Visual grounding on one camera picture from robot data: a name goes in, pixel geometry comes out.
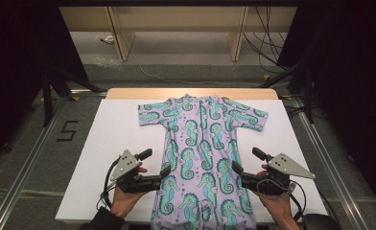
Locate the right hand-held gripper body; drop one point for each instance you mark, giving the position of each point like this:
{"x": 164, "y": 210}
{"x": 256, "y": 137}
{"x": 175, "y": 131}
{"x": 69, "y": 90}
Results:
{"x": 278, "y": 179}

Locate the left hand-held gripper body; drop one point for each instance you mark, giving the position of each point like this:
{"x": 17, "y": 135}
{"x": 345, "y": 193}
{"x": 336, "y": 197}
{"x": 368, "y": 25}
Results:
{"x": 128, "y": 179}

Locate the purple seahorse print baby romper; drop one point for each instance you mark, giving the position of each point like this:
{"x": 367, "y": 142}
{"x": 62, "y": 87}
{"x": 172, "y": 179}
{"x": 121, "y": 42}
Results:
{"x": 202, "y": 143}

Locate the person's left hand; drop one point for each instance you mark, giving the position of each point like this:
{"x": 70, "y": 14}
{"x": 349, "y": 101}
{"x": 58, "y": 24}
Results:
{"x": 125, "y": 201}

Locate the person's right hand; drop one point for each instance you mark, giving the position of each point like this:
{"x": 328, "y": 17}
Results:
{"x": 277, "y": 204}

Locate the white table cover sheet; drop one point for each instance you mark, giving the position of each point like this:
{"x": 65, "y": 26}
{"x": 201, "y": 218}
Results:
{"x": 112, "y": 134}

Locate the black rounded object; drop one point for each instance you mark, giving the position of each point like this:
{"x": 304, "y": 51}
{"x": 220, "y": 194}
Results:
{"x": 320, "y": 222}

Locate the yellow tape piece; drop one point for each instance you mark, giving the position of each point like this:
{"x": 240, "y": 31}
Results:
{"x": 75, "y": 98}
{"x": 285, "y": 97}
{"x": 266, "y": 77}

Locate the black tripod stand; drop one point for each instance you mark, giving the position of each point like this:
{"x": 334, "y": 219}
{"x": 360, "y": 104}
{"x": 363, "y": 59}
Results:
{"x": 48, "y": 96}
{"x": 308, "y": 96}

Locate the clear plastic wrap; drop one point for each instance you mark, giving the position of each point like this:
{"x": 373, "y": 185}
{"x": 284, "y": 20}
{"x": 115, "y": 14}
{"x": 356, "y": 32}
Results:
{"x": 107, "y": 62}

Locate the black curtain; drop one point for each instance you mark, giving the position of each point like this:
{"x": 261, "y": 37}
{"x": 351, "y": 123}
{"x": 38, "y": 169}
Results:
{"x": 352, "y": 80}
{"x": 16, "y": 64}

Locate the white plug adapter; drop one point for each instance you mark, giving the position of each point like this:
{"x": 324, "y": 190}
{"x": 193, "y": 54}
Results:
{"x": 107, "y": 40}

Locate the beige wooden desk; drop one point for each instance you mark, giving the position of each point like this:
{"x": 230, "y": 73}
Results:
{"x": 176, "y": 19}

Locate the aluminium floor rail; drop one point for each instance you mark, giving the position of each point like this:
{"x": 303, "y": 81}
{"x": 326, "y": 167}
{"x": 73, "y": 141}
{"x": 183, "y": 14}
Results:
{"x": 19, "y": 185}
{"x": 333, "y": 172}

